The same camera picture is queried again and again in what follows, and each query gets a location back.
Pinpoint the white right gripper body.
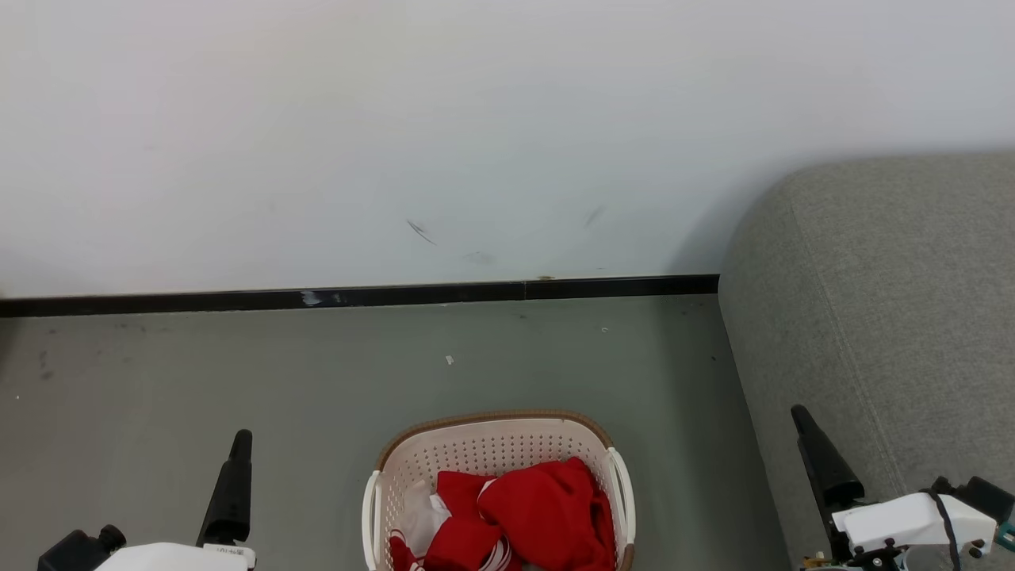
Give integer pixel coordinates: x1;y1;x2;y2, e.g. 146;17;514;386
801;492;998;571

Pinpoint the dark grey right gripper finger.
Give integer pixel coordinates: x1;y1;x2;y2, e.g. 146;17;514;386
791;404;866;512

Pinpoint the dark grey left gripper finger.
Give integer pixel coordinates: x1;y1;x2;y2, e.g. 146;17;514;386
197;430;254;549

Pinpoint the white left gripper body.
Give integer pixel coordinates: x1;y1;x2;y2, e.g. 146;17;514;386
94;542;258;571

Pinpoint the red sports jersey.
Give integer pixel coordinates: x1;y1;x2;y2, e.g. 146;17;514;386
388;456;619;571

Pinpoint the grey fabric sofa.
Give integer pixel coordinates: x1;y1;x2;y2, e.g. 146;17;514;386
718;152;1015;571

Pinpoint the white cloth piece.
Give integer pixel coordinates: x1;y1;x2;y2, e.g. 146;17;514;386
399;478;454;558

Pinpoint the black baseboard strip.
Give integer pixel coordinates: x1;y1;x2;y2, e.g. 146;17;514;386
0;274;721;320

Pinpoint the white plastic laundry basket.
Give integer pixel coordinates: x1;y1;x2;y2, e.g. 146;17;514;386
362;408;638;571

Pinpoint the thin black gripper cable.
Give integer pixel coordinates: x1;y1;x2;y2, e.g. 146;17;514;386
920;489;963;571

